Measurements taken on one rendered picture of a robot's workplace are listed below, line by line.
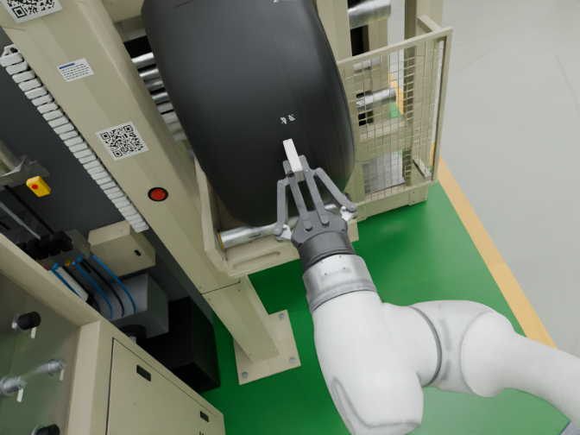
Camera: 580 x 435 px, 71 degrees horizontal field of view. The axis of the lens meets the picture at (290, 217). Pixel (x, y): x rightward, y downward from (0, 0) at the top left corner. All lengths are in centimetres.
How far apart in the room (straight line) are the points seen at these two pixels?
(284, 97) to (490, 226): 162
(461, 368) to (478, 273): 147
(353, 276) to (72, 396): 70
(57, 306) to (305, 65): 72
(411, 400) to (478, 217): 176
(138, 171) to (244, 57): 39
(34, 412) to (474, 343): 75
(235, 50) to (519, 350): 56
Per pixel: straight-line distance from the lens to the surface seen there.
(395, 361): 48
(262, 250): 103
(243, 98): 68
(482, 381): 56
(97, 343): 104
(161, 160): 92
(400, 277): 195
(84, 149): 94
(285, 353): 182
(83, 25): 79
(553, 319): 196
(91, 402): 99
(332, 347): 48
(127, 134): 89
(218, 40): 70
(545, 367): 50
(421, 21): 156
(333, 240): 54
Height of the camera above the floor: 167
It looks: 49 degrees down
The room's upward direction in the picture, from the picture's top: 18 degrees counter-clockwise
